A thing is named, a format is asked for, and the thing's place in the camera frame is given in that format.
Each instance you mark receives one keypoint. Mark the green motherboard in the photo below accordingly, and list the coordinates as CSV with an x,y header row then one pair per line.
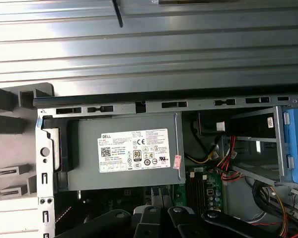
x,y
213,188

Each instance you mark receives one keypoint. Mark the black RAM slot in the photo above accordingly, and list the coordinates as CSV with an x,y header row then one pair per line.
x,y
201,191
192,191

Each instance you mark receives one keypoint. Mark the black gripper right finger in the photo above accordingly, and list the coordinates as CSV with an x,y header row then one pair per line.
x,y
226,226

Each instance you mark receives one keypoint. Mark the open black PC case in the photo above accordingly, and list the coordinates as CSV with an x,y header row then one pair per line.
x,y
44,158

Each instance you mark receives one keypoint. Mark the grey parts rack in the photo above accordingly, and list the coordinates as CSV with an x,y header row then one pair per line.
x,y
5,138

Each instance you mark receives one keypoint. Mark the grey Dell power supply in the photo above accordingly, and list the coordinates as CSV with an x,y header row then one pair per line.
x,y
87,153

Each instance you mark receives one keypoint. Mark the tall metal drive cage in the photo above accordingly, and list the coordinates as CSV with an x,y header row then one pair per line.
x,y
278,138

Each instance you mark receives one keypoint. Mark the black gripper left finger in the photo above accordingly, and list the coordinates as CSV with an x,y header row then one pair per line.
x,y
106,223

